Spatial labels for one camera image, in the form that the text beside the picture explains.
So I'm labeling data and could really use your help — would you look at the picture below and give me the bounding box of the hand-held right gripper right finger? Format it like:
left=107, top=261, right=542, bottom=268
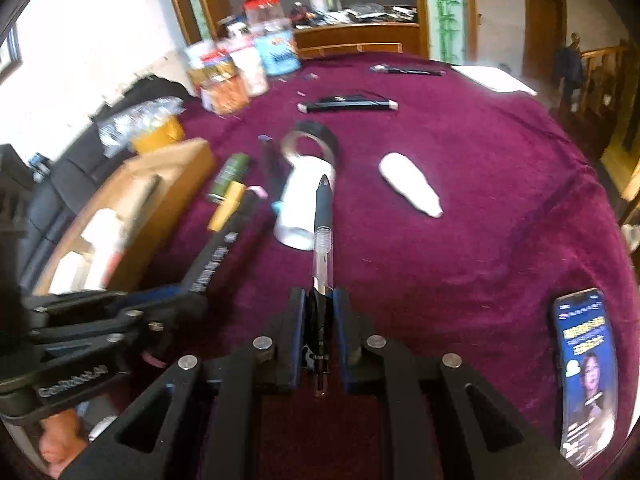
left=333, top=286, right=566, bottom=480

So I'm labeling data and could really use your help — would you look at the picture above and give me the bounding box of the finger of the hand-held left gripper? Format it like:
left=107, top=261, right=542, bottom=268
left=25, top=284, right=208, bottom=328
left=30, top=316, right=201, bottom=361

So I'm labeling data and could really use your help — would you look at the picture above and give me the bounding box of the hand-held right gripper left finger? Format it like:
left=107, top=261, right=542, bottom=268
left=60, top=287, right=308, bottom=480

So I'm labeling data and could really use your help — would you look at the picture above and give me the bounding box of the white marker with red label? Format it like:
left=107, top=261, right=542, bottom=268
left=102, top=240, right=126, bottom=291

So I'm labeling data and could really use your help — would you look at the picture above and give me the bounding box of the black marker with pink end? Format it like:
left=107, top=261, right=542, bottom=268
left=182, top=187, right=266, bottom=296

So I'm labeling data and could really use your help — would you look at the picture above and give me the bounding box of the white two-prong charger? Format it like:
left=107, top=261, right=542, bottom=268
left=81, top=208, right=124, bottom=261

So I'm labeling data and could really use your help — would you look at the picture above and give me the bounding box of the white usb charger block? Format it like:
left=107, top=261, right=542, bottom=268
left=49, top=251, right=101, bottom=294

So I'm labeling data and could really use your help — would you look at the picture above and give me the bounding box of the black pen with clear grip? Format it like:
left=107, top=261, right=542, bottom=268
left=306, top=174, right=335, bottom=398

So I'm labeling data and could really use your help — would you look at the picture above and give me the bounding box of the shallow cardboard tray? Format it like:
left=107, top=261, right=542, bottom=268
left=32, top=139, right=217, bottom=295

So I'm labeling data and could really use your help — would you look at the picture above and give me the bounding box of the white bottle with green print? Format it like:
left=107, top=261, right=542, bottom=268
left=274, top=157, right=337, bottom=251

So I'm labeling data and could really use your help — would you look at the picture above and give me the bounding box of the green lighter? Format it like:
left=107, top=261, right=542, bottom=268
left=209, top=152, right=250, bottom=204

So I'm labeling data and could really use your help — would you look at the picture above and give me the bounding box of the small white dropper bottle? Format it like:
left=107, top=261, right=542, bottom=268
left=378, top=152, right=444, bottom=219

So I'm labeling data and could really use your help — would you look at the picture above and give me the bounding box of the black tape roll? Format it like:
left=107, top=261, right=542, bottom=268
left=280, top=120, right=345, bottom=171

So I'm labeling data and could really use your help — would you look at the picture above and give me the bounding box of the person's left hand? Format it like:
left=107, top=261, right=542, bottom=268
left=39, top=410, right=88, bottom=461

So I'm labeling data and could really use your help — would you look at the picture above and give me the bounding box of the maroon tablecloth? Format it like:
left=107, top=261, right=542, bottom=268
left=130, top=50, right=631, bottom=480

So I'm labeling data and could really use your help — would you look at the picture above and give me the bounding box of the black leather sofa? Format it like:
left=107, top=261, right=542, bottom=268
left=20, top=75, right=191, bottom=291

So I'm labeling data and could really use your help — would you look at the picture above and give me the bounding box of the clear plastic bag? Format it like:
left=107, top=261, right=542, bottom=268
left=97, top=97, right=183, bottom=158

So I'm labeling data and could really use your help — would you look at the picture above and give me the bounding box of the jar with orange label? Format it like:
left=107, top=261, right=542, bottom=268
left=199, top=55, right=251, bottom=115

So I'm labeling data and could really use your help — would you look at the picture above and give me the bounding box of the thick black pen light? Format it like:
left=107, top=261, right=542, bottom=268
left=297, top=99, right=399, bottom=113

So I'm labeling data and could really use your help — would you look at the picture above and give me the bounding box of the smartphone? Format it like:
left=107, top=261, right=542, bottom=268
left=551, top=287, right=617, bottom=470

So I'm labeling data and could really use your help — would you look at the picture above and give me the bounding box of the white and pink bottle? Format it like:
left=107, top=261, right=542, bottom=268
left=225, top=27, right=271, bottom=97

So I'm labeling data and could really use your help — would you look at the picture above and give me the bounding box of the black pen with white print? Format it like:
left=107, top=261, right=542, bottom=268
left=371, top=64, right=446, bottom=77

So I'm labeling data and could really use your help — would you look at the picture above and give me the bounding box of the clear jar with blue label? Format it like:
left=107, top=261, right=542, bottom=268
left=245, top=0, right=302, bottom=77

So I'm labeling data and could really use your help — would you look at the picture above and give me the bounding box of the white paper pad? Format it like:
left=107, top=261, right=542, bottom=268
left=450, top=64, right=538, bottom=97

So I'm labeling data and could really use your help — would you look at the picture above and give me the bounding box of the pile of clutter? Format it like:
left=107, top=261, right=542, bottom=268
left=290, top=2, right=418, bottom=26

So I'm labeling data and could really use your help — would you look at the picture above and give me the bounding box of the wooden cabinet with bamboo panels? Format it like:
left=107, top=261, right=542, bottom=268
left=160, top=0, right=478, bottom=61

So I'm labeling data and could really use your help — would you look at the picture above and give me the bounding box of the wooden stair railing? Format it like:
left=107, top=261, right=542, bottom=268
left=575, top=42, right=640, bottom=126

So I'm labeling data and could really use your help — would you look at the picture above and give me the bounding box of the brown wooden door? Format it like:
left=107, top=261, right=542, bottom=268
left=522, top=0, right=568, bottom=81

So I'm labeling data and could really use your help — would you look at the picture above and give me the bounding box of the dark picture frame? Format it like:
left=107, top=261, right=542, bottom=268
left=0, top=25, right=23, bottom=83

